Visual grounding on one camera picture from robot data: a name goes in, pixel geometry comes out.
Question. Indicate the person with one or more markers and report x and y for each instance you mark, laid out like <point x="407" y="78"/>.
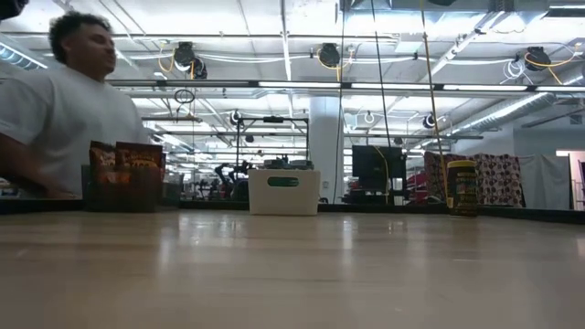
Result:
<point x="68" y="128"/>

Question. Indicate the red cloth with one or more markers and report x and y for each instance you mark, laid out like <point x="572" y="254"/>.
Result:
<point x="417" y="187"/>

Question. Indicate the black metal frame rig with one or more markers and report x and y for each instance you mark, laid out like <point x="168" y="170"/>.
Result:
<point x="273" y="119"/>

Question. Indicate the silver ventilation duct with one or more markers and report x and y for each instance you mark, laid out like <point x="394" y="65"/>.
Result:
<point x="503" y="112"/>

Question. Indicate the grey plastic bin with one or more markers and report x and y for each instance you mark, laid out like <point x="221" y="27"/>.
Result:
<point x="137" y="196"/>

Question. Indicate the patterned cloth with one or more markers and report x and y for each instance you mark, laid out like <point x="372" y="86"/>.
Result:
<point x="498" y="178"/>

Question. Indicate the grey cloth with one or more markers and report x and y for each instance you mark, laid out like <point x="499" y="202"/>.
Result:
<point x="544" y="183"/>

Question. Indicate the black standing display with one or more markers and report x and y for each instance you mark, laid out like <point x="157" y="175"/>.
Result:
<point x="377" y="162"/>

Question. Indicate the long ceiling light rail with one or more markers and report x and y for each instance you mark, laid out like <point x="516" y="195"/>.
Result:
<point x="228" y="84"/>

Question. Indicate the white plastic bin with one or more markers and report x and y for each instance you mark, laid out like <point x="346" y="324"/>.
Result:
<point x="283" y="201"/>

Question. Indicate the brown orange seasoning packet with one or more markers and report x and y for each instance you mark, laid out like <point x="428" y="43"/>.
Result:
<point x="141" y="157"/>
<point x="103" y="160"/>

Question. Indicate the black background robot arms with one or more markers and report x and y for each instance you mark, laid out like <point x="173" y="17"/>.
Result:
<point x="228" y="178"/>

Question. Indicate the small black ceiling reel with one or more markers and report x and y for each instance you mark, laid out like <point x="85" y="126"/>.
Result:
<point x="428" y="120"/>

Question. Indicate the yellow lid seasoning can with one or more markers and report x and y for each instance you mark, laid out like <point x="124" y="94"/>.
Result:
<point x="461" y="192"/>

